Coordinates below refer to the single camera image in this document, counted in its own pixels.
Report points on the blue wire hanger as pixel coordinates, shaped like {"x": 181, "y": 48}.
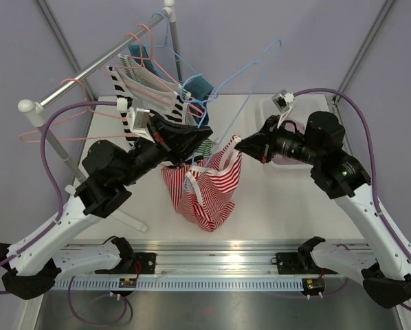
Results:
{"x": 172, "y": 43}

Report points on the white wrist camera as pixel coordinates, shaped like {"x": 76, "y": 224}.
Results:
{"x": 134, "y": 119}
{"x": 284, "y": 102}

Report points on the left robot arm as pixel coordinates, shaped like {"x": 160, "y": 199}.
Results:
{"x": 36, "y": 263}

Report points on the pink tank top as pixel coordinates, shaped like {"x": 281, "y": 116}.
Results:
{"x": 285, "y": 161}

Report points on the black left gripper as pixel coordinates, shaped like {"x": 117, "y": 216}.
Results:
{"x": 179, "y": 140}

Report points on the red white striped tank top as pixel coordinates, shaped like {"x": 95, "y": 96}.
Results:
{"x": 202, "y": 193}

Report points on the pink hanger under teal top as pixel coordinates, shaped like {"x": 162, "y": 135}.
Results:
{"x": 164, "y": 74}

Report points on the teal tank top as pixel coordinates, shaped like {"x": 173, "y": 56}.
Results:
{"x": 199, "y": 87}

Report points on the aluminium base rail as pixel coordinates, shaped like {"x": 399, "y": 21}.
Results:
{"x": 218, "y": 258}

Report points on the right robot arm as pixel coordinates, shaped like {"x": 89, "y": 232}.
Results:
{"x": 386, "y": 278}

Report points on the pink hanger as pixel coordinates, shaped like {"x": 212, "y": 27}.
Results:
{"x": 128, "y": 62}
{"x": 164, "y": 74}
{"x": 86, "y": 110}

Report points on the black white striped tank top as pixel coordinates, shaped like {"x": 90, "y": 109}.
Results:
{"x": 150, "y": 91}

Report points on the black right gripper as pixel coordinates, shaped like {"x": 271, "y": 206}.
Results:
{"x": 264, "y": 142}

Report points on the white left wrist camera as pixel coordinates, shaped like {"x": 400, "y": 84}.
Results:
{"x": 134, "y": 119}

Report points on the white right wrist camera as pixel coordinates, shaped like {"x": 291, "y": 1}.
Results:
{"x": 284, "y": 102}

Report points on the perforated cable duct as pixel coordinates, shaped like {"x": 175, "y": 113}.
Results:
{"x": 150, "y": 284}

